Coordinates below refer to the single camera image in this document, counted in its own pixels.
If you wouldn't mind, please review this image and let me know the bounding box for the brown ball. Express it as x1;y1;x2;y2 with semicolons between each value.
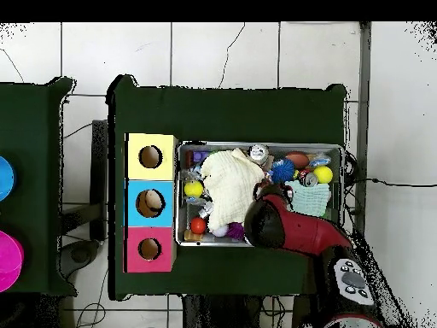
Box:
284;150;311;170

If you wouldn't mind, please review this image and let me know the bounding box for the purple spiky ball with eyes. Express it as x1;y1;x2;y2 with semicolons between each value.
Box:
225;221;246;240

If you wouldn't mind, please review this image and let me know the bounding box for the cream waffle cloth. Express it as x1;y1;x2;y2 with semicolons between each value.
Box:
200;147;266;231

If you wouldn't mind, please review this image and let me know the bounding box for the wooden box with three holes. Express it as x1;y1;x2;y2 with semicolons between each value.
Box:
124;132;178;273

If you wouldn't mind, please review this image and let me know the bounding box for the clear mesh bin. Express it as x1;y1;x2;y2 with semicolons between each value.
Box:
176;141;344;248

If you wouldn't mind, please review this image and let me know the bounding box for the blue round disc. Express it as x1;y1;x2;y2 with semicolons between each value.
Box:
0;155;16;202

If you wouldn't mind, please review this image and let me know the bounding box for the red ball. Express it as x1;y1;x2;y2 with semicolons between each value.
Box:
189;217;207;235

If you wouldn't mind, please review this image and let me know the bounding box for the black cable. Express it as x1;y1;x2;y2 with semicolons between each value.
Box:
344;176;437;189

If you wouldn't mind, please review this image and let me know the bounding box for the dark green table cloth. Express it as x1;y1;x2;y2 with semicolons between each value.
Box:
0;76;78;296
107;73;348;302

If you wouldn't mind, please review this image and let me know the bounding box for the mint waffle cloth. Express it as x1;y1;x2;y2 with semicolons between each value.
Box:
284;179;332;218

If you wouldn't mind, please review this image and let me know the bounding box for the yellow ball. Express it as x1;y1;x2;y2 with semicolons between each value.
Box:
184;179;205;198
312;165;335;185

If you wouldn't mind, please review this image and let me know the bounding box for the black and red drink can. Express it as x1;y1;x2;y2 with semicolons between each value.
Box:
298;169;319;188

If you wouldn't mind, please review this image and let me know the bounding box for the silver drink can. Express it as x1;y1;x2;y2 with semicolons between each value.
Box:
248;143;270;165

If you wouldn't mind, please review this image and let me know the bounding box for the blue spiky ball with eyes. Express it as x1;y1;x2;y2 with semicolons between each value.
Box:
270;158;296;185

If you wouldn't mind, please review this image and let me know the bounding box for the dark grey rounded base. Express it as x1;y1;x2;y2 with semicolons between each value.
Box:
59;238;102;278

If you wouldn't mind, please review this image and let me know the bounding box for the magenta round disc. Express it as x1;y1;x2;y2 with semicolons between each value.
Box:
0;230;25;293

